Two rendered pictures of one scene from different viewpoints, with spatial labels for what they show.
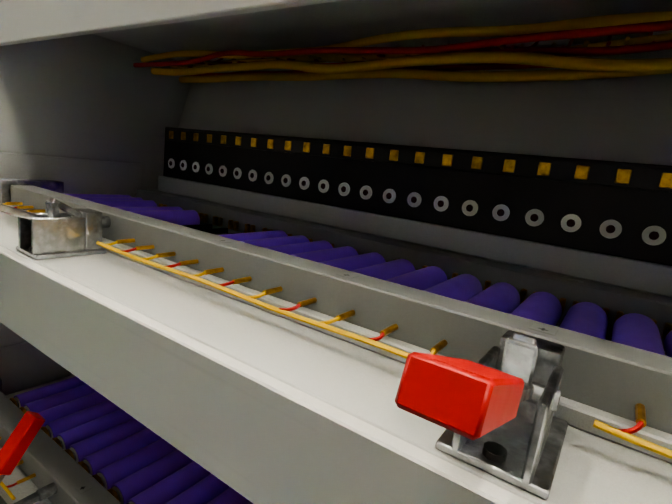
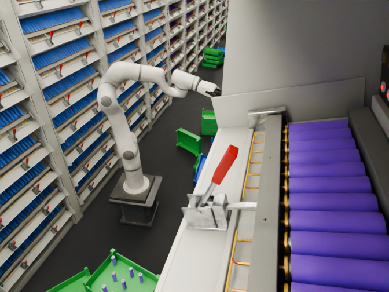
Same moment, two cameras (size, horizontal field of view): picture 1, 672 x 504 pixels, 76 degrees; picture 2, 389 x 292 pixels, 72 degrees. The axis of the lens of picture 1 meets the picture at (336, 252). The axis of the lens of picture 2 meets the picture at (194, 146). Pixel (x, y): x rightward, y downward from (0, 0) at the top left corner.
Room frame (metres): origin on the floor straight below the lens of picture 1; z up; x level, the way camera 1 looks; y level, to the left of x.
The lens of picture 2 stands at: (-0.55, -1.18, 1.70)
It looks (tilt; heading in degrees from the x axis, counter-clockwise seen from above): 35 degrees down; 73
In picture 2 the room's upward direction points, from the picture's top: 1 degrees clockwise
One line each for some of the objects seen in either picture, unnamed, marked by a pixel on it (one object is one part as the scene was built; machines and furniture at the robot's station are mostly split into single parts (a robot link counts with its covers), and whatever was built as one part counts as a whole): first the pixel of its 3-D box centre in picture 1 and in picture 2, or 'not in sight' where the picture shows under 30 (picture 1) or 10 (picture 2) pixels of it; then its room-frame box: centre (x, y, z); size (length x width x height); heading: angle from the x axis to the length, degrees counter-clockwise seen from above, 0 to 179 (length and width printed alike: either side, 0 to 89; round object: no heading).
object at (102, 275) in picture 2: not in sight; (123, 283); (-0.66, -0.46, 0.44); 0.30 x 0.20 x 0.08; 135
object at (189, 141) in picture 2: not in sight; (188, 142); (0.09, 1.06, 0.10); 0.30 x 0.08 x 0.20; 122
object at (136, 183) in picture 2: not in sight; (134, 175); (-0.52, 0.33, 0.40); 0.19 x 0.19 x 0.18
